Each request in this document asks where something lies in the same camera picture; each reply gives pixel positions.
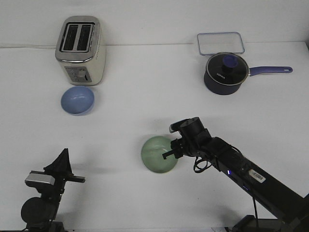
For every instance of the blue bowl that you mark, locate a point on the blue bowl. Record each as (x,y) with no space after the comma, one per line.
(78,100)

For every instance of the dark blue saucepan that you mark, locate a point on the dark blue saucepan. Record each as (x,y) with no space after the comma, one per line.
(227,90)

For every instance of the glass saucepan lid blue knob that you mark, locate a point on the glass saucepan lid blue knob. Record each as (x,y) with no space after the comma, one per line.
(226,68)

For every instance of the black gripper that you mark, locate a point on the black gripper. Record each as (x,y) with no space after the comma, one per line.
(194,136)
(61,166)

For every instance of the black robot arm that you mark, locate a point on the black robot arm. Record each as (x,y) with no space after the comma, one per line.
(39,213)
(291,211)

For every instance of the clear container blue-rimmed lid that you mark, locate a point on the clear container blue-rimmed lid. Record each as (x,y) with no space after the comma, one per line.
(216,42)

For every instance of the green bowl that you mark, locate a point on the green bowl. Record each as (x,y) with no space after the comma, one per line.
(151,155)

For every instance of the silver two-slot toaster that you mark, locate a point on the silver two-slot toaster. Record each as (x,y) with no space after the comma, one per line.
(81,50)

